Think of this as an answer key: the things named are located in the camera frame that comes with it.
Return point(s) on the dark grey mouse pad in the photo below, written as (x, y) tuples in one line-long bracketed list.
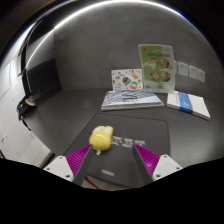
[(133, 128)]

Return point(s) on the white wall socket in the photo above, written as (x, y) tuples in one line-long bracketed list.
[(201, 75), (183, 69), (193, 72)]

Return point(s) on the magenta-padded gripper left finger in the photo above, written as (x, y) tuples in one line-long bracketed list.
[(61, 166)]

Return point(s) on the yellow computer mouse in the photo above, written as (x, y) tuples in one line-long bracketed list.
[(100, 138)]

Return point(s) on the small white sticker card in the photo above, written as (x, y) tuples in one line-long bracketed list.
[(126, 80)]

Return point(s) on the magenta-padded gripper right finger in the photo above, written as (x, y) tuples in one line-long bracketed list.
[(164, 166)]

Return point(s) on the white book with blue band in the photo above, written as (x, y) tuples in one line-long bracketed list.
[(190, 105)]

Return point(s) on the grey patterned book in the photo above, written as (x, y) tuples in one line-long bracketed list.
[(131, 99)]

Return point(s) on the green standing poster sign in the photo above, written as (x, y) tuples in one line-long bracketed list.
[(156, 68)]

